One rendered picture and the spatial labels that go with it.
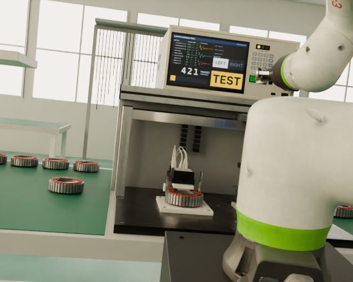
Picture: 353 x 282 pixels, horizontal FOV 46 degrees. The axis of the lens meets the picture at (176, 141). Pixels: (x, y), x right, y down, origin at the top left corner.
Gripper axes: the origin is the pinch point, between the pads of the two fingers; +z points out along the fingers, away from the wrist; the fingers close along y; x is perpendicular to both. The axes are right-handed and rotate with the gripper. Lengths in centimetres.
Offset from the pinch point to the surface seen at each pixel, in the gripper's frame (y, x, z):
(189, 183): -18.6, -34.3, 1.5
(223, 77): -9.6, -0.2, 9.8
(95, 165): -50, -39, 56
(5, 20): -253, 114, 636
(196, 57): -19.2, 5.1, 9.7
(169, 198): -25.3, -37.7, -5.9
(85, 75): -111, 35, 636
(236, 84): -5.0, -2.0, 9.8
